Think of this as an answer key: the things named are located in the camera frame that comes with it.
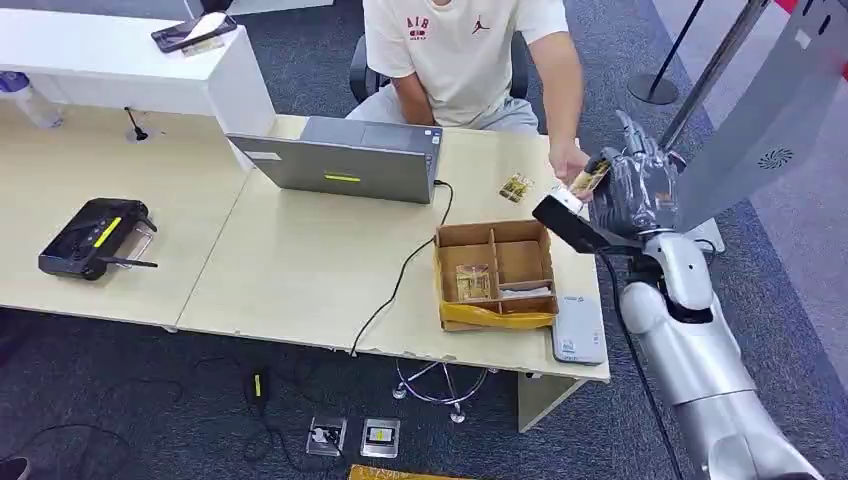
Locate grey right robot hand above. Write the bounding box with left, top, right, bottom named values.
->
left=586, top=109, right=685, bottom=240

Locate gold printed card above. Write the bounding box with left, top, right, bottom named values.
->
left=498, top=173, right=535, bottom=204
left=455, top=264, right=494, bottom=303
left=569, top=158, right=612, bottom=200

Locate person's left hand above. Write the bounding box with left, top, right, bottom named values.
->
left=548, top=139, right=592, bottom=200

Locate white panel base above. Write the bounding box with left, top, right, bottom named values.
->
left=683, top=217, right=727, bottom=256

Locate black stanchion with round base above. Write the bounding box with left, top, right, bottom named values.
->
left=627, top=0, right=708, bottom=107

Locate silver slanted pole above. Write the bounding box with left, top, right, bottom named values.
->
left=658, top=0, right=774, bottom=152

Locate wooden box with compartments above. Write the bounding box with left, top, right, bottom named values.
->
left=433, top=219, right=560, bottom=333

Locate grey panel with round vent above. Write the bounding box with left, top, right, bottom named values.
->
left=674, top=0, right=848, bottom=234

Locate pale grey flat device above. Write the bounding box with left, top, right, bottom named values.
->
left=551, top=294, right=608, bottom=366

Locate yellow tape strip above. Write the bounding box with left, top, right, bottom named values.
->
left=439, top=299, right=556, bottom=331

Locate person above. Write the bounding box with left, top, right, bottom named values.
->
left=345, top=0, right=592, bottom=200

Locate white desk leg panel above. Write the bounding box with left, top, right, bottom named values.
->
left=516, top=372, right=591, bottom=435

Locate chrome chair base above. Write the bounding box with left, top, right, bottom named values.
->
left=391, top=359, right=498, bottom=425

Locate grey laptop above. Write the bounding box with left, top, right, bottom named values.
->
left=226, top=115, right=444, bottom=205

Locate black office chair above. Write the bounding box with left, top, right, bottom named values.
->
left=348, top=31, right=531, bottom=105

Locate yellow sheet on floor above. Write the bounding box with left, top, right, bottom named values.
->
left=348, top=464, right=468, bottom=480

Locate black power adapter yellow label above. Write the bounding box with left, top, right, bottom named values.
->
left=244, top=367, right=274, bottom=410

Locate black smartphone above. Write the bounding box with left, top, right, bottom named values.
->
left=150, top=11, right=238, bottom=54

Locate white counter shelf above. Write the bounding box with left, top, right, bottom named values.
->
left=0, top=7, right=278, bottom=144

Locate black remote controller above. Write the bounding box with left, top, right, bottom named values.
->
left=37, top=197, right=160, bottom=282

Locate clear water bottle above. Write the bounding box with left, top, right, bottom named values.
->
left=0, top=71, right=65, bottom=131

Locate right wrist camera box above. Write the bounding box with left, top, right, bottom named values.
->
left=531, top=185, right=642, bottom=256

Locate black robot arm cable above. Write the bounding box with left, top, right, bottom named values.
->
left=594, top=248, right=685, bottom=480

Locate black laptop cable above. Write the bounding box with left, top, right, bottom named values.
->
left=349, top=179, right=456, bottom=359

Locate black floor cable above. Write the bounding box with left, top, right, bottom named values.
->
left=0, top=357, right=352, bottom=480

